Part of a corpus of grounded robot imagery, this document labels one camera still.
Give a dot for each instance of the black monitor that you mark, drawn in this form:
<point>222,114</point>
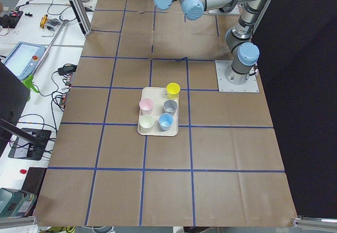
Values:
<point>14,95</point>

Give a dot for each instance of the grey plastic cup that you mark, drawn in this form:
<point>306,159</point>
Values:
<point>170,106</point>

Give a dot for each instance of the aluminium frame post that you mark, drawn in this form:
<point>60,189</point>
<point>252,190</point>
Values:
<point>81,16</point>

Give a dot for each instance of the yellow plastic cup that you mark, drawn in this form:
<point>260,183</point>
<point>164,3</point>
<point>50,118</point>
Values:
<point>173,90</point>

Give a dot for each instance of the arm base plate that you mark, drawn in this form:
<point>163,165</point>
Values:
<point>230,82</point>

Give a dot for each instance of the light blue plastic cup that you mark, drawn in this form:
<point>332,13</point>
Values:
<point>165,121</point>

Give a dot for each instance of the cream plastic tray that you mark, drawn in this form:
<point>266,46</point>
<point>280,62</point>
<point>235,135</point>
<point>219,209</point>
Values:
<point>159,96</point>

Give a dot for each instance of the pale green plastic cup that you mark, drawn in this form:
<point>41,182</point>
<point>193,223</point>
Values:
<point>146,123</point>

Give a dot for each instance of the pink plastic cup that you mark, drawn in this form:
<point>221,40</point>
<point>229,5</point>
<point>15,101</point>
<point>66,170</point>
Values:
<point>146,106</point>

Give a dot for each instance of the green plastic clamp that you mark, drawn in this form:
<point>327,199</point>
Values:
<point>28,82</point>

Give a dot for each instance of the yellow tool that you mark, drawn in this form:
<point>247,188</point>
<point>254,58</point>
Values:
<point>43,21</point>

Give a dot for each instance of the teach pendant tablet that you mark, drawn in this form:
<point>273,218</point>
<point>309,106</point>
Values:
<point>23,59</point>

